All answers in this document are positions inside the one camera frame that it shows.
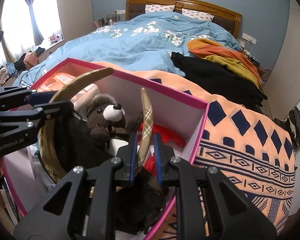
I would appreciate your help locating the left patterned pillow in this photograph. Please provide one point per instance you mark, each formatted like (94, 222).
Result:
(158, 8)

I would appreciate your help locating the orange snack bag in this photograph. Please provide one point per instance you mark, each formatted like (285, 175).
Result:
(56, 82)

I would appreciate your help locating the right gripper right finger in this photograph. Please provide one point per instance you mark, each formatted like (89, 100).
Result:
(209, 205)

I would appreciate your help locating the patterned pillow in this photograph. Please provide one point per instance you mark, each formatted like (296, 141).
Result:
(199, 15)
(158, 8)

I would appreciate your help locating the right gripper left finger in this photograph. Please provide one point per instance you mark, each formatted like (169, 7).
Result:
(82, 204)

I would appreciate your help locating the orange mustard clothes pile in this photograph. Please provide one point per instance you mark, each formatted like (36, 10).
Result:
(232, 59)

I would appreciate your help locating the pink storage box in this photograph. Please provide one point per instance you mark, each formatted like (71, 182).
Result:
(185, 114)

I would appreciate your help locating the black fabric pouch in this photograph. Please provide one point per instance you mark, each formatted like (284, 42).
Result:
(82, 143)

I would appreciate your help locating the windowsill clothes pile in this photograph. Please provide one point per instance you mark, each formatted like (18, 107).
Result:
(11, 70)

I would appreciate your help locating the dark clothes on floor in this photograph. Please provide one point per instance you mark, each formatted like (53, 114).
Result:
(292, 125)

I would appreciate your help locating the brown teddy bear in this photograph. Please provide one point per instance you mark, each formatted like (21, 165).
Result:
(106, 118)

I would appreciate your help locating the red plastic toy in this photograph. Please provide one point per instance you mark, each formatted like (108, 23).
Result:
(167, 135)

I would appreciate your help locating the right patterned pillow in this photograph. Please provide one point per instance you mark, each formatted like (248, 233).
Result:
(199, 15)

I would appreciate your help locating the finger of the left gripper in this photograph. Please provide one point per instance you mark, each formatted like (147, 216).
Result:
(19, 129)
(17, 96)

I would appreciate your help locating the blue floral duvet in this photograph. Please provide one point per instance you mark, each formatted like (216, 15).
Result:
(143, 43)

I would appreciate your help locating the wooden headboard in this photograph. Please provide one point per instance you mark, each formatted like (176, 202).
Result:
(226, 18)

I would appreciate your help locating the plaid beige headband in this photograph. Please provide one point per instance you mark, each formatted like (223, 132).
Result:
(66, 93)

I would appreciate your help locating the wall power socket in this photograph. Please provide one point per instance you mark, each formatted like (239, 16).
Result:
(249, 38)

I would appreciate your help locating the orange patterned blanket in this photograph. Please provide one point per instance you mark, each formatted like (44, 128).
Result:
(250, 149)

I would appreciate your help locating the black clothes pile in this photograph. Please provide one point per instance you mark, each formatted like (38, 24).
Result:
(217, 79)

